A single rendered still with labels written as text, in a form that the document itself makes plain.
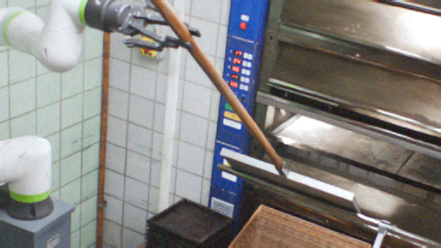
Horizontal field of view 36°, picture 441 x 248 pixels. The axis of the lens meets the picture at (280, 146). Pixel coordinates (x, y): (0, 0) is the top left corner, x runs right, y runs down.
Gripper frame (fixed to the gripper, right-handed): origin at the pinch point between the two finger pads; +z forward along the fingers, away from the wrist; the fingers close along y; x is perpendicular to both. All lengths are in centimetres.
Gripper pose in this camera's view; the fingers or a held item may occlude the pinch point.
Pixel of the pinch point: (183, 36)
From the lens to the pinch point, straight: 165.5
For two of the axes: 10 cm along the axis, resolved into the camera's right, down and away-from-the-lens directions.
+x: -2.3, -3.4, -9.1
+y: -4.0, 8.9, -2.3
